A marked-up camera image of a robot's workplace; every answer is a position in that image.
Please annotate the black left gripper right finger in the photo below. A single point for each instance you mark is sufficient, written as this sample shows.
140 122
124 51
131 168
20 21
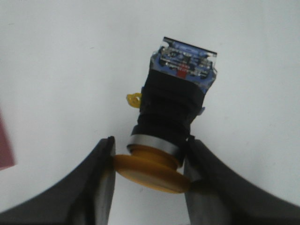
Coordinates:
219 196

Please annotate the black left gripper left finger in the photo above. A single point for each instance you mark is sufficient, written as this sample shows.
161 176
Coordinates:
83 197

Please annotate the yellow push button switch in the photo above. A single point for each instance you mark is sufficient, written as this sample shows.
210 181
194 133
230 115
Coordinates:
179 77

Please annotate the pink cube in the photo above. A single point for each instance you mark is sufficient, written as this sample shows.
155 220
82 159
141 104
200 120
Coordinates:
7 153

